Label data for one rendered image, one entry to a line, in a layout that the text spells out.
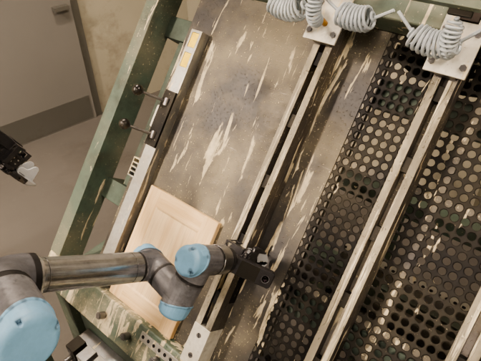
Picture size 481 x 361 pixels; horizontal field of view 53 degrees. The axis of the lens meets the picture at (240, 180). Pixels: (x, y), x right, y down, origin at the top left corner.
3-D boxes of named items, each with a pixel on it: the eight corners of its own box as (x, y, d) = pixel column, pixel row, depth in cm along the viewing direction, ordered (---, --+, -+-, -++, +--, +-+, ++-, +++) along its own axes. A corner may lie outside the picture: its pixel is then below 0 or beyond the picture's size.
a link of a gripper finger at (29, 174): (51, 177, 142) (28, 161, 135) (36, 193, 141) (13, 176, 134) (46, 173, 144) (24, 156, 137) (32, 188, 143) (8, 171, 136)
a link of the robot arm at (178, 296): (166, 296, 124) (185, 260, 122) (191, 324, 117) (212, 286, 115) (142, 296, 117) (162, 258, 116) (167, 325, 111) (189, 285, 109)
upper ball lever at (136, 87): (165, 107, 164) (129, 92, 158) (169, 97, 164) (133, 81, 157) (168, 109, 161) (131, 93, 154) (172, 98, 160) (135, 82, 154)
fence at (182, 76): (99, 280, 174) (91, 281, 171) (198, 33, 165) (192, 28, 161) (108, 286, 171) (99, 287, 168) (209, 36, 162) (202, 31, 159)
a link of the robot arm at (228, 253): (230, 253, 116) (217, 283, 117) (240, 253, 120) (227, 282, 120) (207, 239, 120) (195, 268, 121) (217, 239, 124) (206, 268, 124)
